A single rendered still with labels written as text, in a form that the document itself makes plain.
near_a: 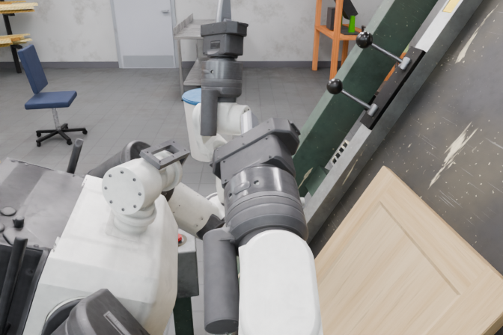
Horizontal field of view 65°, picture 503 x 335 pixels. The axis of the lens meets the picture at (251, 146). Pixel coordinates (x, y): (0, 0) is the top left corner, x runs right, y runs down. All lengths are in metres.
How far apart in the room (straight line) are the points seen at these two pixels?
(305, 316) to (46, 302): 0.33
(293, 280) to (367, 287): 0.47
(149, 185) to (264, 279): 0.25
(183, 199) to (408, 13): 0.75
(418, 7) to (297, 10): 6.41
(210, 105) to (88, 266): 0.40
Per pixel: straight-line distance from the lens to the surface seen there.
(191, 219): 0.89
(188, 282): 1.29
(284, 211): 0.40
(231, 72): 0.82
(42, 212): 0.61
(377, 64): 1.16
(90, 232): 0.59
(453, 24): 0.95
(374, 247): 0.82
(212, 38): 0.85
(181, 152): 0.60
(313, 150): 1.17
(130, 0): 7.70
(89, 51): 8.13
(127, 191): 0.54
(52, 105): 4.47
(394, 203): 0.82
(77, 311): 0.45
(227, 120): 0.82
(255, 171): 0.43
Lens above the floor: 1.69
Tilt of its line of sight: 24 degrees down
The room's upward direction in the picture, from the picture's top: straight up
